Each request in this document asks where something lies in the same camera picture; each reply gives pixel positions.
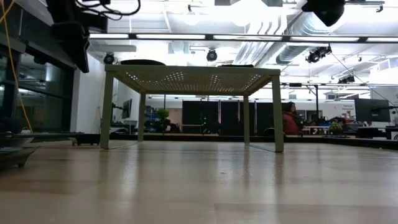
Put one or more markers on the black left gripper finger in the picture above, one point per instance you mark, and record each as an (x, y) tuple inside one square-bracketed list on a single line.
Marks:
[(74, 46)]

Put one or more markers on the oval wavy black plate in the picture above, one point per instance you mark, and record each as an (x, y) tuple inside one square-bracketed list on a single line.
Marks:
[(143, 62)]

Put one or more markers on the footed square black plate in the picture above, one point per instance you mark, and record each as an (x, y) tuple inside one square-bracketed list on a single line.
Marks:
[(14, 157), (87, 139)]

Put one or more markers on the black computer monitor on arm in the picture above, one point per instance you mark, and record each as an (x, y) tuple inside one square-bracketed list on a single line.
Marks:
[(371, 110)]

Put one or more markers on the hanging black spotlight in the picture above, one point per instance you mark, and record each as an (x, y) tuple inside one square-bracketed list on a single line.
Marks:
[(109, 58), (211, 55)]

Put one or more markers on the black spotlight cluster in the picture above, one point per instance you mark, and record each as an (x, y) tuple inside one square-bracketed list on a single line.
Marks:
[(317, 54), (346, 80)]

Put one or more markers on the dark glass cabinet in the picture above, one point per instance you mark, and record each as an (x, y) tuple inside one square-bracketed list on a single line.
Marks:
[(43, 102)]

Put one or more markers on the black stand pole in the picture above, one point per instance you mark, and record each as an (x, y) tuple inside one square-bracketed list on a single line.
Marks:
[(316, 102)]

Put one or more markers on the green potted plant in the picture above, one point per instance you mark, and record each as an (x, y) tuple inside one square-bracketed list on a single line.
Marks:
[(163, 113)]

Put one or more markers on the small green desk plant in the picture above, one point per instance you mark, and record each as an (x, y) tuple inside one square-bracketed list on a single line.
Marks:
[(335, 128)]

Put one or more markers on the green perforated metal shelf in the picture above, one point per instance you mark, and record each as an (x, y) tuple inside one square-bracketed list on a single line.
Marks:
[(192, 70)]

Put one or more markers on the black partition panels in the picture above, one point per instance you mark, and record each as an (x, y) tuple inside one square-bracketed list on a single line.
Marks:
[(230, 116)]

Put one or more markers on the wall-mounted black monitor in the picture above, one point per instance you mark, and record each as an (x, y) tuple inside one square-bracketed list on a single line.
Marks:
[(127, 109)]

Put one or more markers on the long ceiling light rail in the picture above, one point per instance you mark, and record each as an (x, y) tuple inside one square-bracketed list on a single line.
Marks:
[(174, 36)]

